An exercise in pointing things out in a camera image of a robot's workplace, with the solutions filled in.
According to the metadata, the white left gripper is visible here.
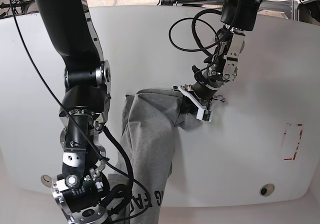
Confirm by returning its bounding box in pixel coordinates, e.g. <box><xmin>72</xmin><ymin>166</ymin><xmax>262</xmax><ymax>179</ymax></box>
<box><xmin>171</xmin><ymin>85</ymin><xmax>226</xmax><ymax>121</ymax></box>

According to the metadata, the grey T-shirt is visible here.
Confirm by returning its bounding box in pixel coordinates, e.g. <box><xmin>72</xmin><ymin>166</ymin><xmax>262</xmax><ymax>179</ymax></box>
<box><xmin>113</xmin><ymin>89</ymin><xmax>202</xmax><ymax>224</ymax></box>

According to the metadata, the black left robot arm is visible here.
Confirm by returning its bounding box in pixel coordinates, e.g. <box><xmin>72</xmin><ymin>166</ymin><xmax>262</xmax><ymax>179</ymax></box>
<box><xmin>175</xmin><ymin>0</ymin><xmax>263</xmax><ymax>121</ymax></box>

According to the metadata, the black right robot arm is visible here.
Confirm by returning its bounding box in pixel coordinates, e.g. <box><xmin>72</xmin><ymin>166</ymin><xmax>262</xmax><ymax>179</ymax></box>
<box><xmin>35</xmin><ymin>0</ymin><xmax>132</xmax><ymax>224</ymax></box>

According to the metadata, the red tape rectangle marking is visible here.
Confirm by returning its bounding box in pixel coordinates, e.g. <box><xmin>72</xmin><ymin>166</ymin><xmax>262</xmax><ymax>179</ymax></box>
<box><xmin>281</xmin><ymin>123</ymin><xmax>304</xmax><ymax>161</ymax></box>

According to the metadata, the right table grommet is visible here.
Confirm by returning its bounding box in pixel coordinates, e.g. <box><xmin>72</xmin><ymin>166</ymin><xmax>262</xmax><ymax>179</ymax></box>
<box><xmin>259</xmin><ymin>184</ymin><xmax>275</xmax><ymax>197</ymax></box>

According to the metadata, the table grommet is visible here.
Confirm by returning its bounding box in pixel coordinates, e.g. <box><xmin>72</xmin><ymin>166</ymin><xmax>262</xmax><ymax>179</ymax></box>
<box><xmin>40</xmin><ymin>175</ymin><xmax>53</xmax><ymax>188</ymax></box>
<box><xmin>259</xmin><ymin>184</ymin><xmax>275</xmax><ymax>197</ymax></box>

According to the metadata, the left table grommet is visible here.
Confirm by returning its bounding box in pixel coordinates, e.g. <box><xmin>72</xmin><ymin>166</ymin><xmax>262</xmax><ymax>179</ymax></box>
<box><xmin>40</xmin><ymin>175</ymin><xmax>53</xmax><ymax>188</ymax></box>

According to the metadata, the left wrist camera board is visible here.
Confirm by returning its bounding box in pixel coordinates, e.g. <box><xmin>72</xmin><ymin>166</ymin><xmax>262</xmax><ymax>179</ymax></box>
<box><xmin>202</xmin><ymin>110</ymin><xmax>213</xmax><ymax>122</ymax></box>

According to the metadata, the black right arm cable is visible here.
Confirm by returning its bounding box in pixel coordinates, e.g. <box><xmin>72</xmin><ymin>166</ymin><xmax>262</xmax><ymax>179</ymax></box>
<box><xmin>6</xmin><ymin>0</ymin><xmax>161</xmax><ymax>221</ymax></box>

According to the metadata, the black camera tripod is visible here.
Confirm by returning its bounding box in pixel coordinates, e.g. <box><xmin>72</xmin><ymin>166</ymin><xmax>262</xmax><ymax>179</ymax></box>
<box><xmin>0</xmin><ymin>0</ymin><xmax>38</xmax><ymax>19</ymax></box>

